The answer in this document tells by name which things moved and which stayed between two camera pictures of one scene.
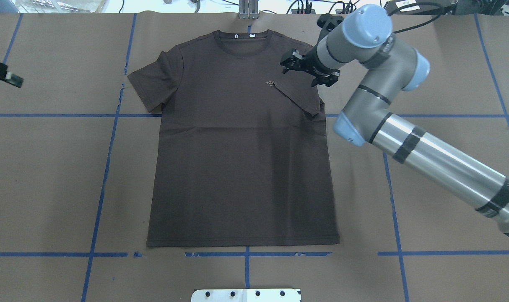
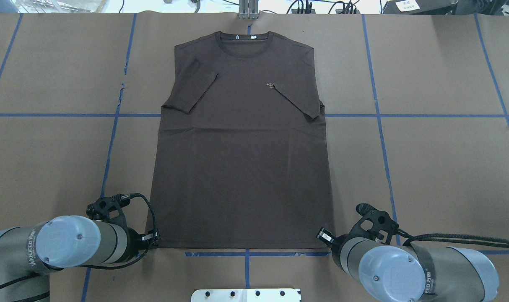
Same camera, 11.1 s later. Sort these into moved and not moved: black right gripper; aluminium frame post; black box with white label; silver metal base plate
Moved: black right gripper
Not moved: aluminium frame post; silver metal base plate; black box with white label
